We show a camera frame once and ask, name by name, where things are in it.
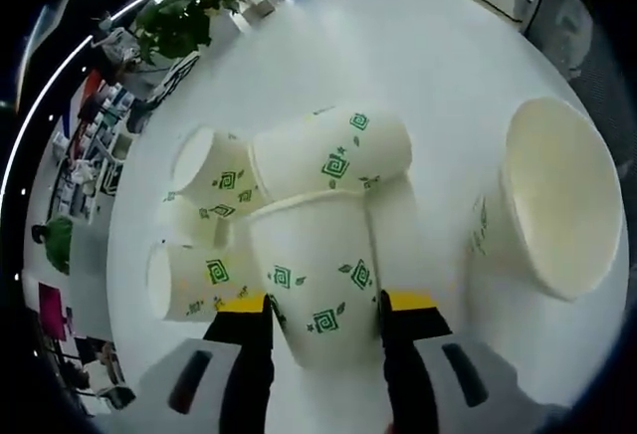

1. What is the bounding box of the white table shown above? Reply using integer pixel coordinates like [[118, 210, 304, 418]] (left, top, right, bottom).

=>
[[106, 0, 623, 434]]

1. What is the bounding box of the pink wall screen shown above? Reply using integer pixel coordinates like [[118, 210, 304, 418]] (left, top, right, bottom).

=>
[[38, 283, 65, 341]]

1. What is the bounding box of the black wire bundle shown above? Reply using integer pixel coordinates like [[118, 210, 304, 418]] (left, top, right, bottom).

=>
[[143, 50, 203, 109]]

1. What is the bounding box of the green potted plant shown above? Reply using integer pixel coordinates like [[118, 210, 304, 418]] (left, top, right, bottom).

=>
[[133, 0, 260, 65]]

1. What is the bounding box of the shelving with white boxes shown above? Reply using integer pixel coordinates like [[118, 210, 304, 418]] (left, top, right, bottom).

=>
[[49, 80, 136, 221]]

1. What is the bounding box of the glass jar with brown contents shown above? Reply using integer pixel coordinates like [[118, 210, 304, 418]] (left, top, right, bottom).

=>
[[242, 0, 277, 26]]

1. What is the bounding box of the grey mesh office chair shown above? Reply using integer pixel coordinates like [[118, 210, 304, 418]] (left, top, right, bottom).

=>
[[520, 0, 628, 121]]

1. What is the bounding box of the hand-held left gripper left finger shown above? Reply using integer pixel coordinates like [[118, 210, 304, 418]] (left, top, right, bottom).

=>
[[136, 293, 278, 434]]

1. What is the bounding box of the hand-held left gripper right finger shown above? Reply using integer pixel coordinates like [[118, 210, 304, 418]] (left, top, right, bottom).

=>
[[377, 289, 534, 434]]

